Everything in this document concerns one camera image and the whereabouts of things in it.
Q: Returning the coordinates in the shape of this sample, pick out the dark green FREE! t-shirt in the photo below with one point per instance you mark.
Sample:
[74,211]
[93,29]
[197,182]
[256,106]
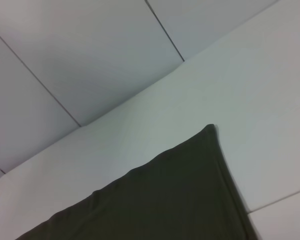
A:
[165,200]

